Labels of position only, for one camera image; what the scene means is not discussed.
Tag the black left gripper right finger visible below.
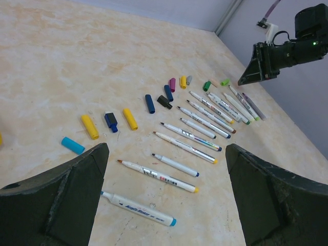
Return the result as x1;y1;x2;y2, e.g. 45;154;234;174
225;144;327;245

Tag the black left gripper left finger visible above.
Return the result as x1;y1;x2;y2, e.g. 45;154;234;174
1;143;109;245

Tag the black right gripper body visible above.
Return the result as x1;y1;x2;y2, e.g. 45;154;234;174
252;42;297;79

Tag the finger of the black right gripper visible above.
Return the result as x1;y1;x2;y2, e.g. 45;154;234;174
238;45;268;86

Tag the lime green capped marker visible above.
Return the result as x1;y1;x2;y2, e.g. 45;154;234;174
228;85;260;120

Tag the purple grey marker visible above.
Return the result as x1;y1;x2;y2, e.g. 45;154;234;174
242;93;267;120

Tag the lime green marker cap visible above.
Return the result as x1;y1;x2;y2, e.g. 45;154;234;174
220;78;230;86

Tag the pink capped white marker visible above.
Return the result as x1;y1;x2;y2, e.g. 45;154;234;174
223;93;256;122

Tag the pink marker cap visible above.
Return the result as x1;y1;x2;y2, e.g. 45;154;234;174
209;79;218;88

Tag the dark green capped marker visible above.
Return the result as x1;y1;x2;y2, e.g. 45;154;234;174
207;92;251;125

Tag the dark green marker cap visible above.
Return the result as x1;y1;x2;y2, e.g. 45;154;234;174
202;81;212;92

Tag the orange capped white marker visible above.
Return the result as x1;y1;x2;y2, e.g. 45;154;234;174
207;92;241;122

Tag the yellow capped slim marker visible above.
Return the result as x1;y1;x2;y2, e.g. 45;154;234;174
189;91;234;124

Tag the magenta capped white marker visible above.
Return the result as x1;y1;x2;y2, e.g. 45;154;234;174
187;100;236;134

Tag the light blue marker cap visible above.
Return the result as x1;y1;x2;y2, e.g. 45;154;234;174
61;137;85;155

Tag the grey marker cap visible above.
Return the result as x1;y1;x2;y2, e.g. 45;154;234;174
186;75;193;86

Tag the yellow slim marker cap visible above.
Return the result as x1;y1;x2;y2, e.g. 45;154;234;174
180;75;187;89

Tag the navy capped white marker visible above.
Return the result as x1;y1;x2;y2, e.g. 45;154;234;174
177;106;231;139

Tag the magenta marker cap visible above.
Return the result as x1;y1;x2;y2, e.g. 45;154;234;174
169;78;176;93

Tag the black eraser-cap white marker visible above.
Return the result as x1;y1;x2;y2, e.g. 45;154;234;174
180;118;216;139

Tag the navy marker cap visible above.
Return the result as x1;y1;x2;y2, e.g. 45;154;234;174
164;85;174;102

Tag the black eraser cap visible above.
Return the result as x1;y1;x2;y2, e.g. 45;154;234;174
157;95;172;110

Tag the dark blue capped marker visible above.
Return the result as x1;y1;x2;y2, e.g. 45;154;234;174
160;122;222;152

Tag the yellow capped clear pen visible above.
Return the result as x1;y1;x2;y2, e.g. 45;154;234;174
153;131;218;164

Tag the blue eraser-cap white marker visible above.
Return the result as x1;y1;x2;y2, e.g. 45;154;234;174
152;153;199;177

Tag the dark blue marker cap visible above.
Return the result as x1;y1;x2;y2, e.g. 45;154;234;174
145;94;155;114

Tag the yellow clear-pen cap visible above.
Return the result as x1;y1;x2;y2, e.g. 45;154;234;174
123;108;138;131

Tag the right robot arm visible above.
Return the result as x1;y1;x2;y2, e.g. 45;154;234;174
238;1;327;86

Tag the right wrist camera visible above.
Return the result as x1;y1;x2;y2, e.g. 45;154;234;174
256;19;279;45

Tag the right corner aluminium post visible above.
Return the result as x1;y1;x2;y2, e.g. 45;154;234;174
214;0;243;36

